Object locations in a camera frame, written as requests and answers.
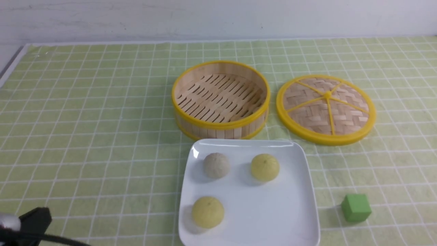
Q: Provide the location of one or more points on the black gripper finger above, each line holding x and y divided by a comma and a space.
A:
36, 220

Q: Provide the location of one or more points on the yellow steamed bun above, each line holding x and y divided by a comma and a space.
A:
264, 167
207, 212

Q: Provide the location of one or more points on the beige steamed bun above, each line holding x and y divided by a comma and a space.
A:
216, 165

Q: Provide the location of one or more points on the white square plate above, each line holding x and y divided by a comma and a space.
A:
281, 212

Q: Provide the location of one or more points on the green checkered tablecloth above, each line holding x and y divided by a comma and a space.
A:
89, 131

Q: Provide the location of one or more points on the bamboo steamer basket yellow rim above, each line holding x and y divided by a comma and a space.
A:
221, 100

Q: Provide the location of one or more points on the woven bamboo steamer lid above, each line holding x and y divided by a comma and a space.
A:
325, 110

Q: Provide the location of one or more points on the green cube block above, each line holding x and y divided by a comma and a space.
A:
356, 207

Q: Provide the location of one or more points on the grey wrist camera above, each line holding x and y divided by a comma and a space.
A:
10, 222

